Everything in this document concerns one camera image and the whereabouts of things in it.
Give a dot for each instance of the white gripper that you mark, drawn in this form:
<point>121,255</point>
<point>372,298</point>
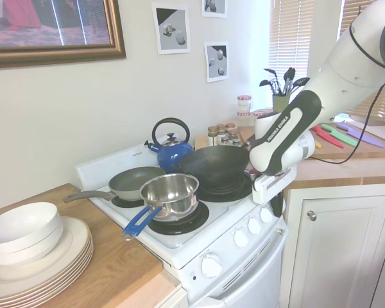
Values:
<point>266,189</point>

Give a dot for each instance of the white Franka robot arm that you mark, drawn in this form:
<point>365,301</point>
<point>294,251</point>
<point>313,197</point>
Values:
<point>340,73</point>

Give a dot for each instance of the white stove burner knob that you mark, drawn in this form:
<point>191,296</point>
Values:
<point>254,226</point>
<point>240,239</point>
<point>266,215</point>

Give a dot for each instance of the black coil stove burner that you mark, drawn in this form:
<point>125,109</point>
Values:
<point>186,226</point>
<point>231,192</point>
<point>125,202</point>

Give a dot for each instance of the white electric stove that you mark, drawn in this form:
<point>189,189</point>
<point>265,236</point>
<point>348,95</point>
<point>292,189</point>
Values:
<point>179,253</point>

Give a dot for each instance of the round metal cabinet knob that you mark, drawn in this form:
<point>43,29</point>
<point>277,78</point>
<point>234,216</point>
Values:
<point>312,215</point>

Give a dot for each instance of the white kitchen cabinet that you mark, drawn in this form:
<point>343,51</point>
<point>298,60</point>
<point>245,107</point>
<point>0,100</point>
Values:
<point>292,240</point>

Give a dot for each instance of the yellow kitchen knife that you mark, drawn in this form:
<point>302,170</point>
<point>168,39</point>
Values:
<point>318,144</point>

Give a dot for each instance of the black wok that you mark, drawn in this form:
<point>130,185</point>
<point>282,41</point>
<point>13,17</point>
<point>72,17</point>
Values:
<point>211,160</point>

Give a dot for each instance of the white cabinet door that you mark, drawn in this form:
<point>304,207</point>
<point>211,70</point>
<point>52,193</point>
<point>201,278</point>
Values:
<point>340,256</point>

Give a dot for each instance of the small spice jar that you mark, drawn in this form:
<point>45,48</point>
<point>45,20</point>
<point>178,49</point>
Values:
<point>224,140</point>

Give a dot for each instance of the red kitchen knife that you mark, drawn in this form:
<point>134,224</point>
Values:
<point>328,136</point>

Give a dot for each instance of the large white oven knob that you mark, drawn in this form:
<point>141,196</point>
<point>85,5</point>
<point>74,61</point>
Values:
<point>211,265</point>

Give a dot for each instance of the glass jar with red lid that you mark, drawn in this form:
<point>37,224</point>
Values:
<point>243,118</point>
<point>244,103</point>
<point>260,113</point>

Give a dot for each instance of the green kitchen knife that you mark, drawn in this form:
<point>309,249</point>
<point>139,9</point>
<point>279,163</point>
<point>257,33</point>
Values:
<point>341,134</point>

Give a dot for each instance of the green utensil holder cup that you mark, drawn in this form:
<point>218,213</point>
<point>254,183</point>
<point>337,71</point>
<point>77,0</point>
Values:
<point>279,104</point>

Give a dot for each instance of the purple kitchen knife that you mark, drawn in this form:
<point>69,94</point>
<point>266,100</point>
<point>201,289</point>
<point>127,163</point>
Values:
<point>362,134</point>

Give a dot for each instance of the black ladle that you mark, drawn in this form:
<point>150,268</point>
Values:
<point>263,82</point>

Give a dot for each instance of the black slotted spatula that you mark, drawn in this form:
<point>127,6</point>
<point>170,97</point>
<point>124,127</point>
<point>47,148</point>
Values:
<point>301,81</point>

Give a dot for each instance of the black kitchen tongs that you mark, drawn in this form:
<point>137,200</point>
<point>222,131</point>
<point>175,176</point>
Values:
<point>289,77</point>

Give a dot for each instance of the black kitchen spoon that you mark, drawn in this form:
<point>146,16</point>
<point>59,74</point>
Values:
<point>271,72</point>

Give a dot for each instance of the grey frying pan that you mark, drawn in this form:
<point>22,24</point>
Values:
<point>131,181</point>

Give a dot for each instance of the paper print of grey shapes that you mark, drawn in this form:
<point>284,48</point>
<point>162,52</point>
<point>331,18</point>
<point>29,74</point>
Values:
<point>171,29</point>
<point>215,7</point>
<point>216,62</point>

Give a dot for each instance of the cream dinner plate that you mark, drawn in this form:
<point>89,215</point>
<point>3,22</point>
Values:
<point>70,244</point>
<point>51,281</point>
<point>51,284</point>
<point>51,290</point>
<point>51,278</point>
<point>51,287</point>

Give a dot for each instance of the white ceramic bowl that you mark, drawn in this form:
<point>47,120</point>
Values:
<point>25,257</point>
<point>22,221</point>

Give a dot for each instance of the gold framed painting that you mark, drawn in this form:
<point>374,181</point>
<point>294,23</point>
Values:
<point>51,22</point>

